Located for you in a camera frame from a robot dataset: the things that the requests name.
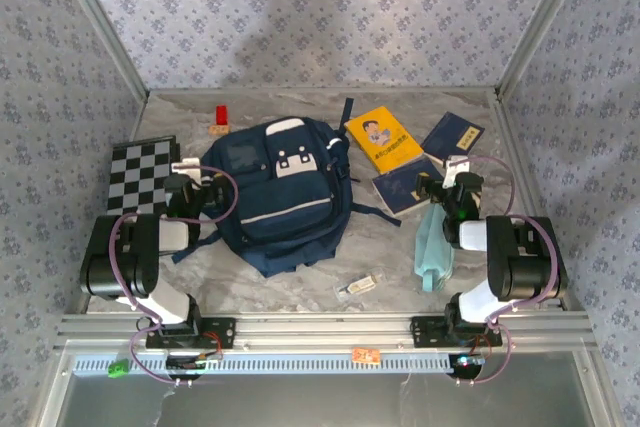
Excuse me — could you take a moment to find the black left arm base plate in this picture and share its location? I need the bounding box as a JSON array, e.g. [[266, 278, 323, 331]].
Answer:
[[145, 316, 237, 350]]

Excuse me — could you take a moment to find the aluminium frame post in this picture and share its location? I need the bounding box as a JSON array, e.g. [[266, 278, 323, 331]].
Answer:
[[49, 0, 151, 102], [493, 0, 597, 101]]

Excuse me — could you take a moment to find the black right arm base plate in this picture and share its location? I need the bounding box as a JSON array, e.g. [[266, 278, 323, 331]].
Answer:
[[410, 315, 503, 348]]

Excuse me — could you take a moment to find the light blue pencil pouch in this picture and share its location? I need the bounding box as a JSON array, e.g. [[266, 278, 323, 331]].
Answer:
[[413, 204, 456, 294]]

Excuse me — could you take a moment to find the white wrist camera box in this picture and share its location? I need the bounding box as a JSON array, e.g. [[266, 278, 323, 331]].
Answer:
[[171, 158, 202, 184], [443, 155, 472, 186]]

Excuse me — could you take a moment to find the large navy blue book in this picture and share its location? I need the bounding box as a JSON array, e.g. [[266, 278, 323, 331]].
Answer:
[[371, 154, 446, 218]]

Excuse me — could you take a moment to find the yellow cartoon cover book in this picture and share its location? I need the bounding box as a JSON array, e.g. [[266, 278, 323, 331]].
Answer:
[[343, 105, 425, 174]]

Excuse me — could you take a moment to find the grey metal sheet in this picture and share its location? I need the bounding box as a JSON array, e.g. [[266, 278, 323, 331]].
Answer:
[[49, 354, 601, 427]]

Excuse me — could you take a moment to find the grey slotted cable duct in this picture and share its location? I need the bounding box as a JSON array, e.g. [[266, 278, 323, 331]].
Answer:
[[72, 352, 456, 376]]

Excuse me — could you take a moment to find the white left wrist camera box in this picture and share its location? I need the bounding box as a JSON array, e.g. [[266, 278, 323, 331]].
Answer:
[[171, 158, 202, 184]]

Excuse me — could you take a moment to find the black grey chessboard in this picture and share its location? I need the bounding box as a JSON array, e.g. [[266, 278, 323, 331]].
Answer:
[[105, 134, 182, 218]]

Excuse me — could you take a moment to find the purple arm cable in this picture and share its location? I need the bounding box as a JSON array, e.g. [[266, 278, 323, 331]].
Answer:
[[109, 165, 240, 387], [467, 155, 561, 387]]

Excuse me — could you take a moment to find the small navy blue book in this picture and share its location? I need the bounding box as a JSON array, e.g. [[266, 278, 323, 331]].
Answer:
[[420, 111, 486, 168]]

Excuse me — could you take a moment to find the clear plastic case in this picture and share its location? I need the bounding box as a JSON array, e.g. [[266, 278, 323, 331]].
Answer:
[[333, 269, 387, 304]]

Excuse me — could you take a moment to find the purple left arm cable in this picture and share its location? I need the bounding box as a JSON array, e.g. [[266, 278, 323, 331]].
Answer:
[[109, 165, 240, 387]]

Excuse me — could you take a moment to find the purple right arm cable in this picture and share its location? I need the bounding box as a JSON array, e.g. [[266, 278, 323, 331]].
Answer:
[[467, 155, 561, 387]]

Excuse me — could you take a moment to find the aluminium mounting rail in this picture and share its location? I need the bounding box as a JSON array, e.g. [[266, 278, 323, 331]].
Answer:
[[54, 311, 599, 353]]

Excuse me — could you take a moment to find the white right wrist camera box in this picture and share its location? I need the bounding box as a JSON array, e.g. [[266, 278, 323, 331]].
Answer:
[[443, 155, 472, 186]]

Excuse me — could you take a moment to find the navy blue white backpack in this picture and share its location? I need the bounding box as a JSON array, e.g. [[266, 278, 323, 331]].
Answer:
[[171, 96, 403, 278]]

